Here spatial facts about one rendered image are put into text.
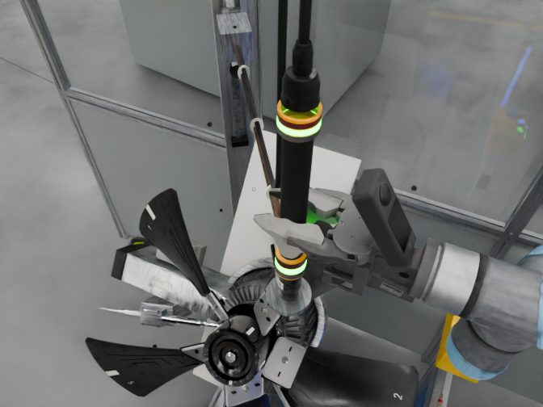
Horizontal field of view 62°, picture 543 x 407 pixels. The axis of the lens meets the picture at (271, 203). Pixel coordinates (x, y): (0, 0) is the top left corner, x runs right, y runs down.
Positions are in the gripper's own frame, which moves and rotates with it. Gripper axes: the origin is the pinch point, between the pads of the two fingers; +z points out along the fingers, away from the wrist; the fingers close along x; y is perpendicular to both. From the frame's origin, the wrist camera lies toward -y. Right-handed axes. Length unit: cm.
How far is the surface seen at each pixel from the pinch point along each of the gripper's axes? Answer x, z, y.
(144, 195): 71, 98, 117
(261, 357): -2.8, 0.9, 43.2
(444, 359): 21, -35, 62
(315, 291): 7.7, -5.2, 30.3
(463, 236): 70, -35, 74
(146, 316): 0, 33, 57
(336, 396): -2, -15, 48
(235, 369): -6.3, 4.8, 45.2
